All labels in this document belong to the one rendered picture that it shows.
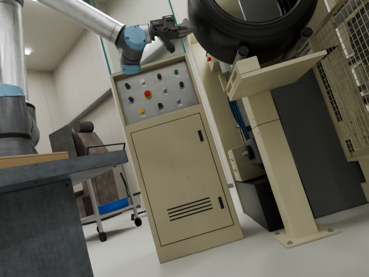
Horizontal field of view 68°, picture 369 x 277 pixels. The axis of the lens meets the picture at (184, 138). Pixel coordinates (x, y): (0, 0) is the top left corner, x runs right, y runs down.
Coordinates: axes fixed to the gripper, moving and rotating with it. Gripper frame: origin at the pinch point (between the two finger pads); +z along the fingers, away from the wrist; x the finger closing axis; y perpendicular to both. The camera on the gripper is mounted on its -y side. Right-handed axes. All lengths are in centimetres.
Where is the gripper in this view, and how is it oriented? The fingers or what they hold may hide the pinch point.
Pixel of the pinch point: (194, 29)
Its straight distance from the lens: 135.2
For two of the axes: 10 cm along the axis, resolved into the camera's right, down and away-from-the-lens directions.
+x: 0.3, 1.3, 9.9
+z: 9.9, -1.7, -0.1
